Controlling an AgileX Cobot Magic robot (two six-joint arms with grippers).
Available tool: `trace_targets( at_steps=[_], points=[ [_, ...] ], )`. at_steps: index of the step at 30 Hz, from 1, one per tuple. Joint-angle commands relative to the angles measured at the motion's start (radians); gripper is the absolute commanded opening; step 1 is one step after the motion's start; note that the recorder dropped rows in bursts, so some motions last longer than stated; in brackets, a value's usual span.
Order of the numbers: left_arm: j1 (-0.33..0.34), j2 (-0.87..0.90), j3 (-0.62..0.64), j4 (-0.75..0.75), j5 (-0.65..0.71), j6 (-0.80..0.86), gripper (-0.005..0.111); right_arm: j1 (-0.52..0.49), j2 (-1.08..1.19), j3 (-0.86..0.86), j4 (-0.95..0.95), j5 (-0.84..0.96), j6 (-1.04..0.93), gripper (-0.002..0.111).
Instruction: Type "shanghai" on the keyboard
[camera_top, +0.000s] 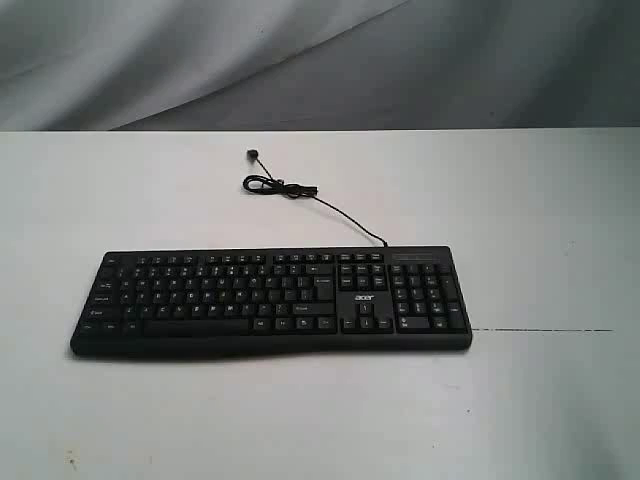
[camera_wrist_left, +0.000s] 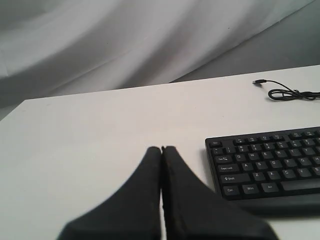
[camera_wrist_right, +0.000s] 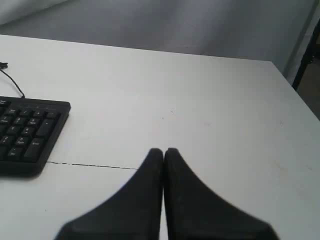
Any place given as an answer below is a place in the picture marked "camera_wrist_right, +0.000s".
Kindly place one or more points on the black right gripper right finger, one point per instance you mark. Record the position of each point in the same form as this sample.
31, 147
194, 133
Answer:
194, 212

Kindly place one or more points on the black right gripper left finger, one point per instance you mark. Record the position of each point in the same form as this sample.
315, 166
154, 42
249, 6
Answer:
132, 213

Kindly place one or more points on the black Acer keyboard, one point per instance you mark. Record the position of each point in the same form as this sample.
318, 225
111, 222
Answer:
29, 129

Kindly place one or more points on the grey backdrop cloth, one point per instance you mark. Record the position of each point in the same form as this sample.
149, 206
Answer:
265, 30

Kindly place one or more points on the black metal frame leg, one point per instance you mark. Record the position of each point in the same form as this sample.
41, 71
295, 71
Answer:
312, 53

